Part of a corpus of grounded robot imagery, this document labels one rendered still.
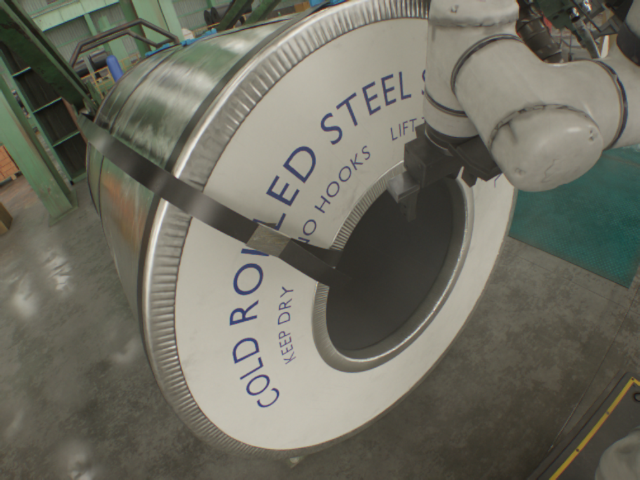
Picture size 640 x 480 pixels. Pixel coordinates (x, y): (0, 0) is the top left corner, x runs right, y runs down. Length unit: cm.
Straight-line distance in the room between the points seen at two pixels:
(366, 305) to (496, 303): 87
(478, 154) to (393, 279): 78
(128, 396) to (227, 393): 142
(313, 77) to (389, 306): 78
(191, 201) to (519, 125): 36
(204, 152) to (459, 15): 33
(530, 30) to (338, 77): 39
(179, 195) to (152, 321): 19
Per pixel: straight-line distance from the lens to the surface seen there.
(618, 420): 128
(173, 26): 1518
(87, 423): 220
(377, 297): 116
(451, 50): 37
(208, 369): 64
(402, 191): 51
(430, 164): 48
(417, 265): 115
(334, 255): 62
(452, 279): 109
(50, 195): 521
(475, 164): 45
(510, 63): 33
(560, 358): 172
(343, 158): 60
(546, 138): 29
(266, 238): 49
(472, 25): 36
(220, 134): 48
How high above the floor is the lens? 138
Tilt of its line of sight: 39 degrees down
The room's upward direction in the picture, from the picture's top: 17 degrees counter-clockwise
